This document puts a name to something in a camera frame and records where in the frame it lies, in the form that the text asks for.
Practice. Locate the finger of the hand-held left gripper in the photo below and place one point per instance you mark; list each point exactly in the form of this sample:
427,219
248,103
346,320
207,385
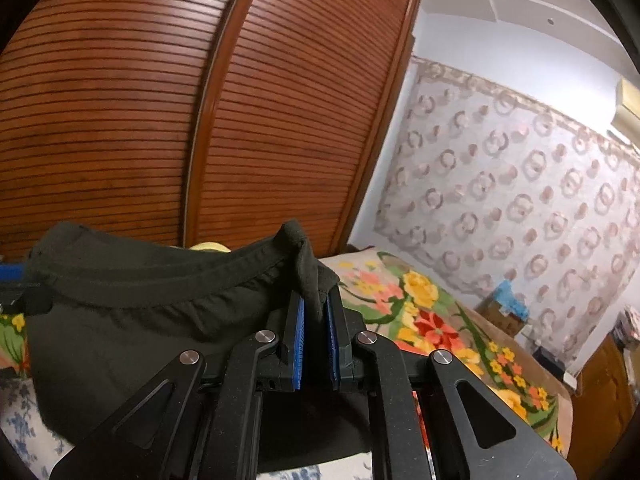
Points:
20,300

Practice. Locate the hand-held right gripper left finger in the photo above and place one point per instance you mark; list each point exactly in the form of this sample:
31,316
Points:
300,340

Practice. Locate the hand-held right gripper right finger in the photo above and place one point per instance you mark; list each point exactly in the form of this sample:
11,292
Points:
332,345

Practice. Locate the black t-shirt with logo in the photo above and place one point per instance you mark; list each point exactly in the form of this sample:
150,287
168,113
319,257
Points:
125,320

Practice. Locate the flower print blanket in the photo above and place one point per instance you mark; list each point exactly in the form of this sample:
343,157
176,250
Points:
425,320

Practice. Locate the cardboard box with blue cloth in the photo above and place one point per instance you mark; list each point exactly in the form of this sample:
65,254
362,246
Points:
502,307

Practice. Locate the wooden slatted wardrobe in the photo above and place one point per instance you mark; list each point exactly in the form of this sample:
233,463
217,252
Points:
150,110

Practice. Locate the circle patterned curtain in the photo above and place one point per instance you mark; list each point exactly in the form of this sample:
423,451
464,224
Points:
525,200

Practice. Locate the wooden cabinet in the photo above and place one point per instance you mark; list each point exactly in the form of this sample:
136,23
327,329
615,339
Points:
605,395

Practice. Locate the wall air conditioner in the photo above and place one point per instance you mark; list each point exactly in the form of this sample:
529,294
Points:
627,107

